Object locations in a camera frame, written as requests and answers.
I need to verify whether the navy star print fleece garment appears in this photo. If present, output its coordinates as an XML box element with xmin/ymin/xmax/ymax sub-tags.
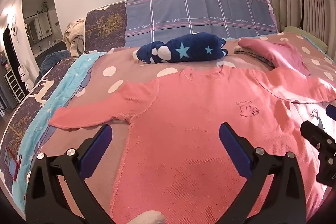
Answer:
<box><xmin>136</xmin><ymin>33</ymin><xmax>228</xmax><ymax>64</ymax></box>

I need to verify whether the beige clothes pile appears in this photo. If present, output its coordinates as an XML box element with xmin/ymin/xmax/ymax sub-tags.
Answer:
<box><xmin>62</xmin><ymin>19</ymin><xmax>86</xmax><ymax>56</ymax></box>

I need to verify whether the white shelf rack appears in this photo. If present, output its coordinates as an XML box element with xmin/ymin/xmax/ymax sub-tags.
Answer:
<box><xmin>4</xmin><ymin>70</ymin><xmax>27</xmax><ymax>104</ymax></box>

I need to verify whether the pink long-sleeve shirt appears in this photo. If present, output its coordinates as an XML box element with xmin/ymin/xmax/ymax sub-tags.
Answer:
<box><xmin>50</xmin><ymin>65</ymin><xmax>336</xmax><ymax>224</ymax></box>

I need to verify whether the black television screen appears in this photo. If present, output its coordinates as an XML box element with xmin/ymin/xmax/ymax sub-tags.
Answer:
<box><xmin>2</xmin><ymin>25</ymin><xmax>20</xmax><ymax>75</ymax></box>

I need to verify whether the dark tree print pillow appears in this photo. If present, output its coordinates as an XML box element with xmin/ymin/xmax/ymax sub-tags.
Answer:
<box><xmin>83</xmin><ymin>1</ymin><xmax>128</xmax><ymax>54</ymax></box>

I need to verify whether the framed wall mirror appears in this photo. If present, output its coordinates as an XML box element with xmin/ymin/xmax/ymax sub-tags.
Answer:
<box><xmin>24</xmin><ymin>10</ymin><xmax>53</xmax><ymax>43</ymax></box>

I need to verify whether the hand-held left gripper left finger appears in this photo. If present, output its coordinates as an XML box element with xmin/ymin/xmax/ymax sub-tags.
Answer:
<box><xmin>25</xmin><ymin>123</ymin><xmax>116</xmax><ymax>224</ymax></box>

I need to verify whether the white wall ornament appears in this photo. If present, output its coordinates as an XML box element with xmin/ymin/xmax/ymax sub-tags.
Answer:
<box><xmin>10</xmin><ymin>14</ymin><xmax>19</xmax><ymax>42</ymax></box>

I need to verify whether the dark blue fleece blanket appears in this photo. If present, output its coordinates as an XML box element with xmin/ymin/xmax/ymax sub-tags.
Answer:
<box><xmin>39</xmin><ymin>50</ymin><xmax>69</xmax><ymax>75</ymax></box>

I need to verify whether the light green pillow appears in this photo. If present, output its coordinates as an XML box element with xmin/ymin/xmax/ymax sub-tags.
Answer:
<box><xmin>283</xmin><ymin>26</ymin><xmax>328</xmax><ymax>52</ymax></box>

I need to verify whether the white cat figurine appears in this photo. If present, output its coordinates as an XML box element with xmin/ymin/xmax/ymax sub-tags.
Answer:
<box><xmin>18</xmin><ymin>63</ymin><xmax>34</xmax><ymax>92</ymax></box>

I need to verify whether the patchwork deer print bed cover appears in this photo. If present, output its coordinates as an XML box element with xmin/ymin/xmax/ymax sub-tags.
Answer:
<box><xmin>0</xmin><ymin>32</ymin><xmax>336</xmax><ymax>224</ymax></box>

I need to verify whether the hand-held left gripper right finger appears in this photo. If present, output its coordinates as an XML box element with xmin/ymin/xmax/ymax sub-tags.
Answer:
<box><xmin>219</xmin><ymin>122</ymin><xmax>313</xmax><ymax>224</ymax></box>

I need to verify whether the blue plaid pillow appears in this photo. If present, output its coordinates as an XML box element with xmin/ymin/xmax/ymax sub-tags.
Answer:
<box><xmin>125</xmin><ymin>0</ymin><xmax>280</xmax><ymax>47</ymax></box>

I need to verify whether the person's leg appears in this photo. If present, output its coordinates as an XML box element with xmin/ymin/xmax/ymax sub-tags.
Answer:
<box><xmin>130</xmin><ymin>210</ymin><xmax>166</xmax><ymax>224</ymax></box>

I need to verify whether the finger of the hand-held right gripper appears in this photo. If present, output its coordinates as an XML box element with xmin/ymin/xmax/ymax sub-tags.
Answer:
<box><xmin>300</xmin><ymin>120</ymin><xmax>336</xmax><ymax>147</ymax></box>

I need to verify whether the folded pink garment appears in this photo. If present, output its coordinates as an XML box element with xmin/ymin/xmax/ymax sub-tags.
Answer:
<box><xmin>234</xmin><ymin>37</ymin><xmax>311</xmax><ymax>76</ymax></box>

